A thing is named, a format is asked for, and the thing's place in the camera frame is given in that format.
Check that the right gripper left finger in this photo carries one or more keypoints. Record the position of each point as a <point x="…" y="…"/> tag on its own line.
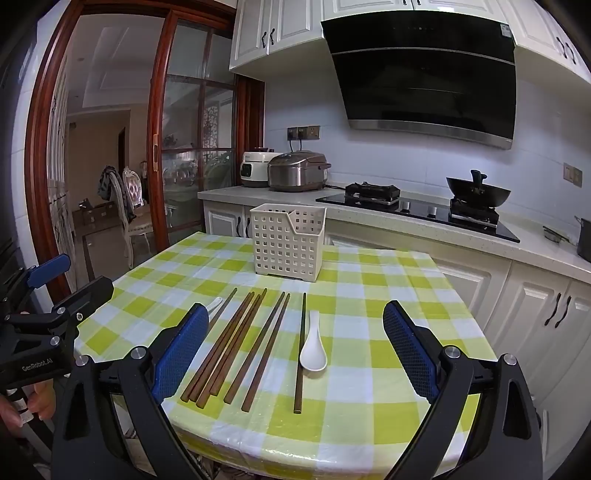
<point x="88" y="441"/>

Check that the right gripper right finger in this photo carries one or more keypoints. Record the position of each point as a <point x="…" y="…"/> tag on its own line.
<point x="504" y="440"/>

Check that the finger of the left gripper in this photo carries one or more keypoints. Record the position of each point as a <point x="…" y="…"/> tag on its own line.
<point x="85" y="301"/>
<point x="42" y="274"/>

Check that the white ceramic spoon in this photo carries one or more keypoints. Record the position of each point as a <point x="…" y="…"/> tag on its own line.
<point x="313" y="357"/>

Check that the person's left hand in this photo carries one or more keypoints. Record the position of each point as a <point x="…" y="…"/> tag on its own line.
<point x="41" y="401"/>

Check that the white ornate dining chair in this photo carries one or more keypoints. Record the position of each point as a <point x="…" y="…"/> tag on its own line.
<point x="125" y="190"/>

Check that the green checkered tablecloth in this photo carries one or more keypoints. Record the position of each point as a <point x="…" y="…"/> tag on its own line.
<point x="290" y="431"/>

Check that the red wooden sliding door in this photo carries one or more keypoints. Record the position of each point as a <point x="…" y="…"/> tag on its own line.
<point x="194" y="105"/>

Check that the black pot at right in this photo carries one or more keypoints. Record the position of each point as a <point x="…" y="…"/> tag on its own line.
<point x="584" y="241"/>

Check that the black gas cooktop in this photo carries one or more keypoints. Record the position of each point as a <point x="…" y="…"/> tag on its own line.
<point x="476" y="213"/>

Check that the cream perforated utensil basket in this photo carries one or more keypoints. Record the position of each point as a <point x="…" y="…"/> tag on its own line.
<point x="287" y="240"/>

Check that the white rice cooker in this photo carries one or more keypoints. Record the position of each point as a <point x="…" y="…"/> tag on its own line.
<point x="253" y="168"/>

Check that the black wok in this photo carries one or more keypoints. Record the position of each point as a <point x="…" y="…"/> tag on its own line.
<point x="477" y="192"/>

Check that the silver rice cooker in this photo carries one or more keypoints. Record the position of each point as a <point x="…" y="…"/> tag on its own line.
<point x="298" y="171"/>

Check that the white upper cabinets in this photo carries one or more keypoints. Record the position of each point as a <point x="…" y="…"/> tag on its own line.
<point x="266" y="27"/>

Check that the black range hood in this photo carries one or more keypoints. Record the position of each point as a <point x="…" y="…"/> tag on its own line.
<point x="435" y="73"/>

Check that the wall socket right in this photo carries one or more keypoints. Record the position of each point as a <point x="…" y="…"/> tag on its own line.
<point x="573" y="175"/>

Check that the wall power outlet strip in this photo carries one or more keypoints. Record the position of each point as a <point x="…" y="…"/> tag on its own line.
<point x="303" y="133"/>

